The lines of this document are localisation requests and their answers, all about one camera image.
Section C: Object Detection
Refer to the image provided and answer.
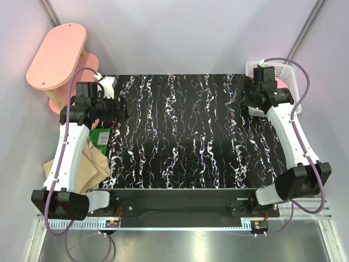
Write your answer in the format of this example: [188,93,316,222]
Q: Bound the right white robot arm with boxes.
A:
[239,65,332,217]

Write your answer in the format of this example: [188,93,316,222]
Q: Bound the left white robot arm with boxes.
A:
[31,76,128,221]

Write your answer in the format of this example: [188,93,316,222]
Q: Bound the green folded t shirt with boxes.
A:
[89,128,111,155]

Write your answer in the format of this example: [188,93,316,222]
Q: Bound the white plastic laundry basket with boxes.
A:
[244,61,301,119]

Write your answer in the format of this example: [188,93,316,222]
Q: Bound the beige folded t shirt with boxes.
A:
[43,138,111,194]

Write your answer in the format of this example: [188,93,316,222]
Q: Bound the pink three-tier shelf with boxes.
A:
[26,23,99,115]

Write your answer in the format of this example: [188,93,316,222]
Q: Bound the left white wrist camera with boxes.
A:
[97,76,117,99]

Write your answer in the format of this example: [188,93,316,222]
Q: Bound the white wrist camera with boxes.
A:
[97,76,117,99]
[258,59,267,68]

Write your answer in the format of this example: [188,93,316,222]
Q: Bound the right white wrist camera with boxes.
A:
[258,59,267,68]

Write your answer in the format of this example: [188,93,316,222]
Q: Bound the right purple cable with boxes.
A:
[253,57,327,237]

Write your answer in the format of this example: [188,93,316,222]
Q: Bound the purple cable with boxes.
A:
[43,67,116,262]
[253,57,327,237]

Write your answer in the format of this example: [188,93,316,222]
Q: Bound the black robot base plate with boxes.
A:
[89,188,280,218]

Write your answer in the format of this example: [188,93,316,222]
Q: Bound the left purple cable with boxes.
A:
[43,67,116,262]

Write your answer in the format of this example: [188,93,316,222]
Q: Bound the aluminium frame rail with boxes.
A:
[36,198,334,230]

